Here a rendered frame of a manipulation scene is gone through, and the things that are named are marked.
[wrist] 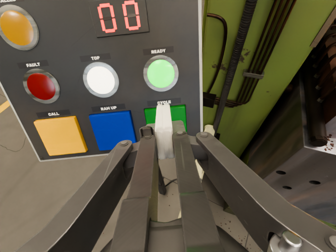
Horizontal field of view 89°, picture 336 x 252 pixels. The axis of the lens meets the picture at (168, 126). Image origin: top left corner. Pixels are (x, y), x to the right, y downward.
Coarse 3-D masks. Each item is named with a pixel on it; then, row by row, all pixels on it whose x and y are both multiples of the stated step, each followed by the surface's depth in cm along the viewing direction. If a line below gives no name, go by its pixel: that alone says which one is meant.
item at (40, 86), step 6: (30, 78) 28; (36, 78) 28; (42, 78) 28; (48, 78) 28; (30, 84) 28; (36, 84) 28; (42, 84) 28; (48, 84) 28; (30, 90) 29; (36, 90) 28; (42, 90) 28; (48, 90) 29; (54, 90) 29; (36, 96) 29; (42, 96) 29; (48, 96) 29
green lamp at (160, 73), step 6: (156, 60) 27; (162, 60) 27; (150, 66) 28; (156, 66) 27; (162, 66) 27; (168, 66) 28; (150, 72) 28; (156, 72) 28; (162, 72) 28; (168, 72) 28; (150, 78) 28; (156, 78) 28; (162, 78) 28; (168, 78) 28; (156, 84) 29; (162, 84) 29; (168, 84) 29
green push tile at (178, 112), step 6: (150, 108) 31; (174, 108) 30; (180, 108) 30; (144, 114) 31; (150, 114) 31; (174, 114) 31; (180, 114) 31; (150, 120) 31; (174, 120) 31; (186, 126) 32
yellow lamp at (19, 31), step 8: (8, 16) 24; (16, 16) 24; (24, 16) 24; (0, 24) 24; (8, 24) 24; (16, 24) 24; (24, 24) 24; (8, 32) 25; (16, 32) 25; (24, 32) 25; (32, 32) 25; (16, 40) 25; (24, 40) 25
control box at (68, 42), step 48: (0, 0) 23; (48, 0) 24; (96, 0) 24; (144, 0) 24; (192, 0) 24; (0, 48) 26; (48, 48) 26; (96, 48) 26; (144, 48) 27; (192, 48) 27; (96, 96) 30; (144, 96) 30; (192, 96) 30; (96, 144) 34
